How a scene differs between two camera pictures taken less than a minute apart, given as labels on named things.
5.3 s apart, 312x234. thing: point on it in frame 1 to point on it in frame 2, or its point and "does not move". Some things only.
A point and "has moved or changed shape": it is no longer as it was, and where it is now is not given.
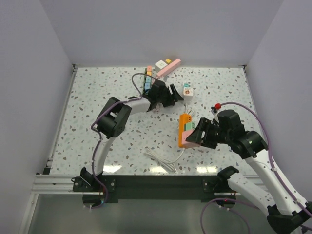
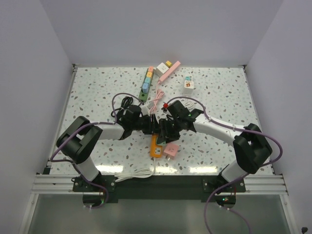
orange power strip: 184,118 has moved or changed shape
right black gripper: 205,125 to 165,135
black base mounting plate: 135,188 does not move
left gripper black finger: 174,94 to 155,126
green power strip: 147,79 does not move
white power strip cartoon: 188,92 has moved or changed shape
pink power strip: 171,66 has moved or changed shape
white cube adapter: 160,65 has moved or changed shape
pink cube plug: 186,144 to 170,150
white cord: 165,163 to 141,173
